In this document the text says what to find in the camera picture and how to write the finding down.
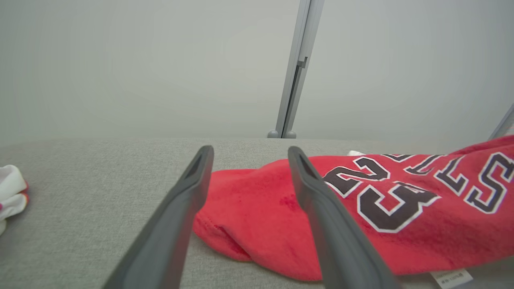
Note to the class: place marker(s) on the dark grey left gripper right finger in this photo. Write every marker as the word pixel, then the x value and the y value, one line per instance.
pixel 333 241

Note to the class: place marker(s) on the grey metal partition post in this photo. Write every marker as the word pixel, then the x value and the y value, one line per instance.
pixel 504 126
pixel 299 60

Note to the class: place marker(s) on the red shorts white side stripes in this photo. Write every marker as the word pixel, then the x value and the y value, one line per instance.
pixel 10 188

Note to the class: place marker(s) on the red jersey large 23 print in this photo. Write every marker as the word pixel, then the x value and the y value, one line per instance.
pixel 253 208

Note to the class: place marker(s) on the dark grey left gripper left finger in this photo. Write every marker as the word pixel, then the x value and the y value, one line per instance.
pixel 172 224

